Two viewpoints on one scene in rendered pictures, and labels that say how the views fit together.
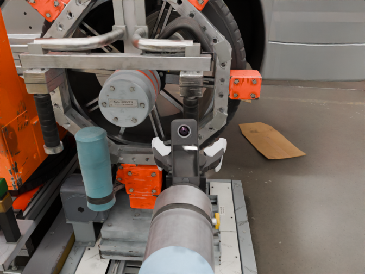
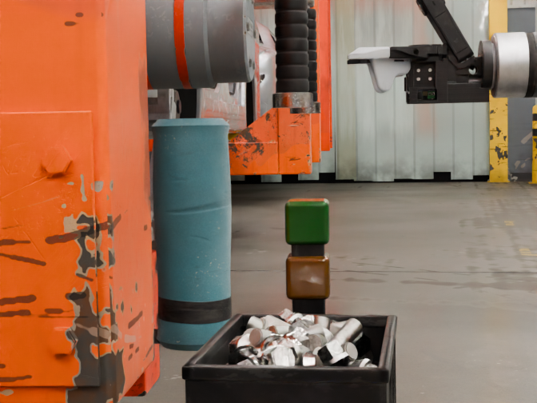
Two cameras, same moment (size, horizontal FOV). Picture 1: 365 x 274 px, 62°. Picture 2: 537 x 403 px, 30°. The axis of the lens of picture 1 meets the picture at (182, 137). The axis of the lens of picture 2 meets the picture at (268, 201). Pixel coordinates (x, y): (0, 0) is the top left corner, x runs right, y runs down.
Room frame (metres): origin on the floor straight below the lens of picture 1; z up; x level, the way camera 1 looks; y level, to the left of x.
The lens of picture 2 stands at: (0.67, 1.41, 0.72)
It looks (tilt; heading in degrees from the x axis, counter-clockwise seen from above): 4 degrees down; 271
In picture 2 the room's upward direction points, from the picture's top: 1 degrees counter-clockwise
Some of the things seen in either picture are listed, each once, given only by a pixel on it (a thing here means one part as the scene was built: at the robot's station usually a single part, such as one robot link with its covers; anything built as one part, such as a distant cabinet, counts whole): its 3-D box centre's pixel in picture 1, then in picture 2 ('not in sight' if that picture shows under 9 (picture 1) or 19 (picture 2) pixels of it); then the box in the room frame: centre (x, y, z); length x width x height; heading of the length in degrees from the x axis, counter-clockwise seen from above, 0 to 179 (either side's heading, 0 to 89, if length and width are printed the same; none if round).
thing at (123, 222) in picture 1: (153, 190); not in sight; (1.05, 0.12, 0.32); 0.40 x 0.30 x 0.28; 86
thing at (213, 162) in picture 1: (207, 159); not in sight; (0.48, -0.05, 0.83); 0.09 x 0.05 x 0.02; 140
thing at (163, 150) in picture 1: (159, 156); (381, 69); (0.53, 0.05, 0.80); 0.09 x 0.03 x 0.06; 32
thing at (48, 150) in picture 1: (48, 121); (291, 35); (0.65, 0.32, 0.83); 0.04 x 0.04 x 0.16
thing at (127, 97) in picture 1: (132, 91); (169, 33); (0.80, 0.14, 0.85); 0.21 x 0.14 x 0.14; 176
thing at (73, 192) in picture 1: (99, 190); not in sight; (1.13, 0.39, 0.26); 0.42 x 0.18 x 0.35; 176
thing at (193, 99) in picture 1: (190, 125); (304, 58); (0.63, -0.02, 0.83); 0.04 x 0.04 x 0.16
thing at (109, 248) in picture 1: (164, 223); not in sight; (1.04, 0.08, 0.13); 0.50 x 0.36 x 0.10; 86
